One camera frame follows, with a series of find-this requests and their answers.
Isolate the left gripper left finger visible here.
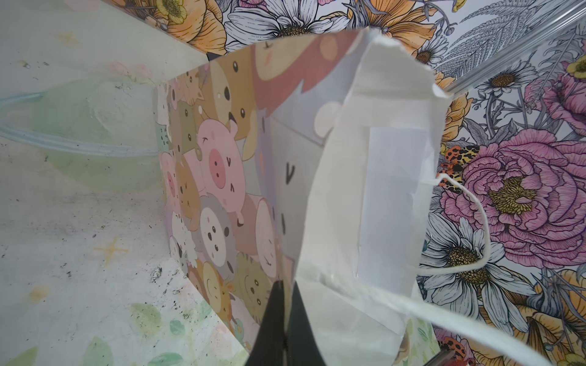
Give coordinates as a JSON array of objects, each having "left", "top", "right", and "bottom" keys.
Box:
[{"left": 245, "top": 281, "right": 285, "bottom": 366}]

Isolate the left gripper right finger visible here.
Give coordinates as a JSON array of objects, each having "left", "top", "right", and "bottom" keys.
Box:
[{"left": 286, "top": 284, "right": 326, "bottom": 366}]

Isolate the pastel patterned gift bag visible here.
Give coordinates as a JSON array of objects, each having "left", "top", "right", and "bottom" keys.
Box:
[{"left": 154, "top": 29, "right": 547, "bottom": 365}]

